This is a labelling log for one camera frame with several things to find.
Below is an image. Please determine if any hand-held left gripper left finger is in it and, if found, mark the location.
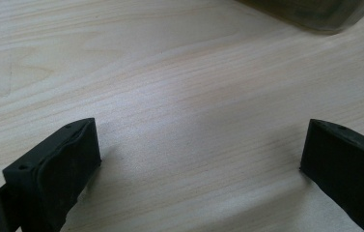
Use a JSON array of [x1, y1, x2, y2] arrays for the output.
[[2, 117, 102, 232]]

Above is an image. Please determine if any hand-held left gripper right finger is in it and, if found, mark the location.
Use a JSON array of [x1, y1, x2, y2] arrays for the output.
[[299, 118, 364, 232]]

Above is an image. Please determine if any transparent brown storage box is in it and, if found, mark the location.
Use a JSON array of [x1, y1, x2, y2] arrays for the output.
[[234, 0, 364, 35]]

